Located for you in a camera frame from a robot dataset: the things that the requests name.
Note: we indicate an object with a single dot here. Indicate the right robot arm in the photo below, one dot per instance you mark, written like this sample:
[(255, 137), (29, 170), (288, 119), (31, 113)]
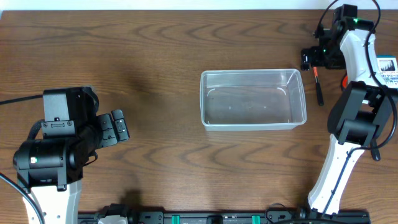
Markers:
[(365, 116)]

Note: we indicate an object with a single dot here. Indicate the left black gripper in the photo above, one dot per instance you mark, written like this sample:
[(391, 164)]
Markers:
[(106, 130)]

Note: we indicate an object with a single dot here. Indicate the small hammer with black grip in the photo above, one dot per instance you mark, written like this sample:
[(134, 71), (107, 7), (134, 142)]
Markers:
[(318, 87)]

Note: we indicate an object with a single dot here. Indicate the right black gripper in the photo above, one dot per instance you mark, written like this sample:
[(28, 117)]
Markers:
[(311, 59)]

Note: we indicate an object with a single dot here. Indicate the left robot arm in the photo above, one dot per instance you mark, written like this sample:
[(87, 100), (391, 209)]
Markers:
[(50, 162)]

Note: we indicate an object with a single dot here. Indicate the black yellow screwdriver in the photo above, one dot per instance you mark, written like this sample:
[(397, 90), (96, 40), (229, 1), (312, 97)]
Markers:
[(375, 153)]

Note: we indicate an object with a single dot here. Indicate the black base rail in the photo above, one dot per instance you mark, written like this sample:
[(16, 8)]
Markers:
[(116, 213)]

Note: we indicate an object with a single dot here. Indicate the red handled pliers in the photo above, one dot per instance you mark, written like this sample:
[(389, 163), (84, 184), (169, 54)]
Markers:
[(343, 82)]

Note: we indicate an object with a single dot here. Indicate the blue and white box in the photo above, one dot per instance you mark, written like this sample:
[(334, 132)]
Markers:
[(388, 69)]

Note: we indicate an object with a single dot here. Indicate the clear plastic storage container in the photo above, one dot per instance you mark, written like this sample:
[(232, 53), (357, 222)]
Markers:
[(252, 100)]

